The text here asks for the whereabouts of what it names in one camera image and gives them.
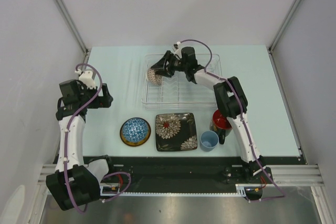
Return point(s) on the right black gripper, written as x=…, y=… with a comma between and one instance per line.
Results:
x=168, y=57

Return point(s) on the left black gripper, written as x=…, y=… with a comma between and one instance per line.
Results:
x=102, y=101

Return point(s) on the red-white patterned bowl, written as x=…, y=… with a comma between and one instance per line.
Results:
x=154, y=78

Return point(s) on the clear wire dish rack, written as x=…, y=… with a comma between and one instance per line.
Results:
x=176, y=92

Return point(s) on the blue patterned bowl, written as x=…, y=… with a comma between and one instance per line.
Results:
x=135, y=130

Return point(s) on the yellow round plate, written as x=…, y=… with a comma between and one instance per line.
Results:
x=135, y=144

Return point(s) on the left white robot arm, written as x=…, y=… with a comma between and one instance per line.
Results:
x=74, y=184

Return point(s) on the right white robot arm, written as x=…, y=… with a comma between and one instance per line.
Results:
x=230, y=98

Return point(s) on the black floral square plate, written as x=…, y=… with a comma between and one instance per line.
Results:
x=175, y=132

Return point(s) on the red black mug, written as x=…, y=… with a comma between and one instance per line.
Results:
x=221, y=126

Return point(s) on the light blue cup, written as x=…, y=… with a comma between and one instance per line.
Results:
x=208, y=141

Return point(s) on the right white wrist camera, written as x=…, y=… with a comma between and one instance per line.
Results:
x=176, y=47

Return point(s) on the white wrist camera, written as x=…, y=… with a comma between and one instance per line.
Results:
x=86, y=79
x=176, y=47

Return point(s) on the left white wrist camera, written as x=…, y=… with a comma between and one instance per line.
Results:
x=86, y=79

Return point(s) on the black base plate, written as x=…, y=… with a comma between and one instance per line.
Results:
x=177, y=188

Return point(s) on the grey cable duct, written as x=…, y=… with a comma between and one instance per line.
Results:
x=111, y=190

